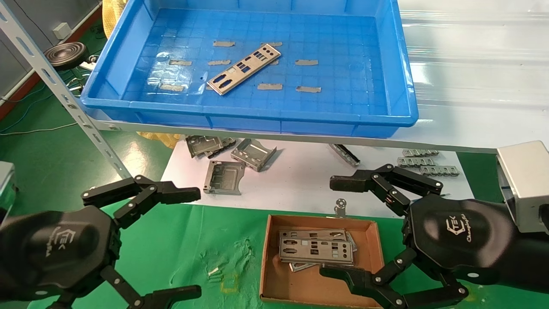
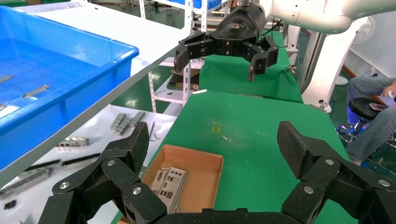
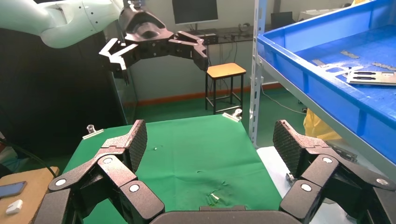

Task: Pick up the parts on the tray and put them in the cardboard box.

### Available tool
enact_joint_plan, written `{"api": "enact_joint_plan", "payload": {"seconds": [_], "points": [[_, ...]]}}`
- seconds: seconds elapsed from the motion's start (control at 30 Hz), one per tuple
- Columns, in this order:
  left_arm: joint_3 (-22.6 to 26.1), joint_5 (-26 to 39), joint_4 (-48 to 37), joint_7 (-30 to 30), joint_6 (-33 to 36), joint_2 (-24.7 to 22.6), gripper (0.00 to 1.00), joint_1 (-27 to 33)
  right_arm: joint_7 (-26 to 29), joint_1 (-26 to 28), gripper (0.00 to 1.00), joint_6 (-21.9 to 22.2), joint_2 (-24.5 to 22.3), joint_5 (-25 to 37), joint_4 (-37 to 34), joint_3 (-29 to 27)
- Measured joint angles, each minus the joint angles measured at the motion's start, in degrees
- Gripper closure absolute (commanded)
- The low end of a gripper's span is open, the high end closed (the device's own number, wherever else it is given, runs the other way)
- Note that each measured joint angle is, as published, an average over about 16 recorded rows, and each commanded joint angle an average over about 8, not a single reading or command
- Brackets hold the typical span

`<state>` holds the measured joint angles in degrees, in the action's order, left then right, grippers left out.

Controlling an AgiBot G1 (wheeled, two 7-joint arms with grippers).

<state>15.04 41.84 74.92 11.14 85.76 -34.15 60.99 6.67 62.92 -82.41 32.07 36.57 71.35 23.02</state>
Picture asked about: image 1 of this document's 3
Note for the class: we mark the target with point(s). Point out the small white tape scrap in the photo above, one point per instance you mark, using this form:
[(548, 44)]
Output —
[(213, 271)]

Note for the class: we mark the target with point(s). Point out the open grey metal bracket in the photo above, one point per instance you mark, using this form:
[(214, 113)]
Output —
[(253, 152)]

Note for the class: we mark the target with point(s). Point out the toothed metal comb strip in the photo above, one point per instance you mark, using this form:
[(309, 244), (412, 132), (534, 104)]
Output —
[(439, 171), (416, 162), (420, 152)]

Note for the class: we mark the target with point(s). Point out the long narrow metal strip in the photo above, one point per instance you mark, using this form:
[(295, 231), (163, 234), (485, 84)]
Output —
[(345, 155)]

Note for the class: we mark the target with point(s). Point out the brown cardboard box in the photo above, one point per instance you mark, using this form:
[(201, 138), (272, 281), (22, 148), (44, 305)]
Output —
[(300, 287)]

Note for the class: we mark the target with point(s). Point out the grey perforated shelf post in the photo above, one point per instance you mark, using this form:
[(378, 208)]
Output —
[(55, 81)]

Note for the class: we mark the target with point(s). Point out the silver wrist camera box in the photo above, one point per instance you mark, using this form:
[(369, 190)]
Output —
[(525, 184), (6, 189)]

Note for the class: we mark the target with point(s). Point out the folded grey metal bracket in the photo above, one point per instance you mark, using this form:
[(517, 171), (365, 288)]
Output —
[(201, 145)]

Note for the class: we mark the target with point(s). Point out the black round disc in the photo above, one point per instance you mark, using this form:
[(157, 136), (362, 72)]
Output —
[(66, 56)]

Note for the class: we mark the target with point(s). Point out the blue plastic tray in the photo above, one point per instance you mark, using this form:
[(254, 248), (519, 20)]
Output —
[(364, 86)]

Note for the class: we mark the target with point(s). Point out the green table cloth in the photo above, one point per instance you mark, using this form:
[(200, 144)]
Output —
[(193, 240)]

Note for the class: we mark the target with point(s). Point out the flat grey metal frame plate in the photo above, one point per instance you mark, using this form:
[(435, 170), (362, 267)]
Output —
[(214, 189)]

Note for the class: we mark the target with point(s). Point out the silver metal IO shield plate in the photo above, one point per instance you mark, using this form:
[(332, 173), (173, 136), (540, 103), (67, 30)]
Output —
[(339, 246), (257, 66), (326, 234), (300, 267)]

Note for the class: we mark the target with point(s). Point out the white wall socket box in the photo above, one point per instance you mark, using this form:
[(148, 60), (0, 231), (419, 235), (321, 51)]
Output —
[(62, 30)]

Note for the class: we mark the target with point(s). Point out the yellow tape mark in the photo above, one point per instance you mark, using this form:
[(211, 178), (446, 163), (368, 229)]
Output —
[(229, 288)]

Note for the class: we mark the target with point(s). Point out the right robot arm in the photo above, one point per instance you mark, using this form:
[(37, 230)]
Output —
[(532, 257)]

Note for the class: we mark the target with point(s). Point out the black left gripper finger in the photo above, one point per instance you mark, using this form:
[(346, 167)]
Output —
[(176, 295), (180, 194)]

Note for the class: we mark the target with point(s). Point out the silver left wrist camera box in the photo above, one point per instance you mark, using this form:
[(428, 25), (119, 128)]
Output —
[(6, 189)]

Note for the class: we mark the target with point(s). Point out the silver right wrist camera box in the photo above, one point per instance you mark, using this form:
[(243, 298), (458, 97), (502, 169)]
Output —
[(525, 184)]

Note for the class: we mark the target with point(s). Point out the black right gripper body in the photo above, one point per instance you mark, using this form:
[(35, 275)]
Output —
[(459, 236)]

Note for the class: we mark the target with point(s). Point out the grey metal shelf rail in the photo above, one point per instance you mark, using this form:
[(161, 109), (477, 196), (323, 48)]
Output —
[(120, 126)]

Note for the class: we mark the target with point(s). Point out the dark grey metal bracket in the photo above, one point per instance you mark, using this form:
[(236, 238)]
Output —
[(225, 143)]

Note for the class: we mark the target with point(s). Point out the white board sheet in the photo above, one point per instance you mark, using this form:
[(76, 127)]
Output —
[(300, 184)]

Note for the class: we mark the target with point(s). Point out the silver binder clip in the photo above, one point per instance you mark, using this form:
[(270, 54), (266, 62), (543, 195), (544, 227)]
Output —
[(340, 208)]

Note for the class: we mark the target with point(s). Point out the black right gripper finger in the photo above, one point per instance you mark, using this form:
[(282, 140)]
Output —
[(356, 279), (347, 183)]

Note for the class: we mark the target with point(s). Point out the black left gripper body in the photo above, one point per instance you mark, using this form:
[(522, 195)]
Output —
[(55, 253)]

